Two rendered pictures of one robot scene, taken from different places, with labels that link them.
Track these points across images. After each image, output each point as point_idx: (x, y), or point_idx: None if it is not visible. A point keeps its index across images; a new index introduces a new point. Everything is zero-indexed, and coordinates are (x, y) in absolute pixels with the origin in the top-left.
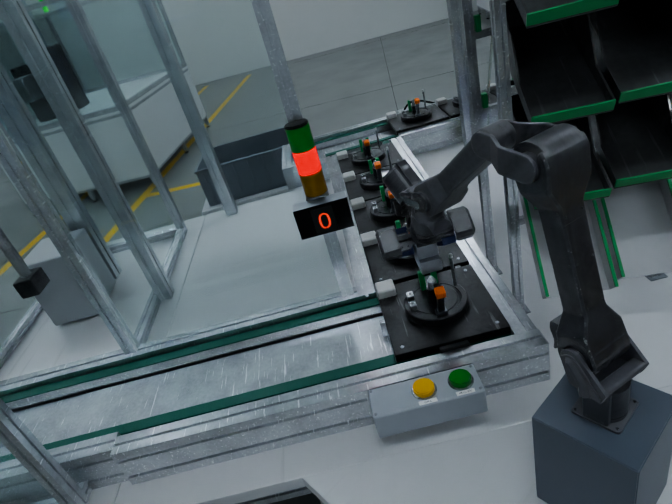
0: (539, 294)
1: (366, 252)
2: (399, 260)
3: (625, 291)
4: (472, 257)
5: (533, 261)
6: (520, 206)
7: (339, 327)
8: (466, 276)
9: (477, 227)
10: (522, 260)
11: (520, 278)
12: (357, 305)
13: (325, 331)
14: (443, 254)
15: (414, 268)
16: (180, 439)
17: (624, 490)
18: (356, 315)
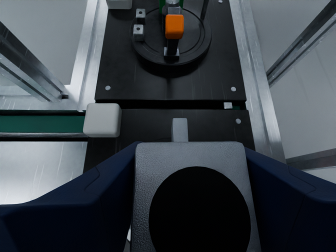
0: (296, 151)
1: (108, 21)
2: (146, 61)
3: None
4: (252, 91)
5: (301, 94)
6: (305, 6)
7: (36, 143)
8: (236, 137)
9: (254, 18)
10: (290, 88)
11: (313, 169)
12: (63, 122)
13: (15, 143)
14: (214, 71)
15: (164, 84)
16: None
17: None
18: (61, 135)
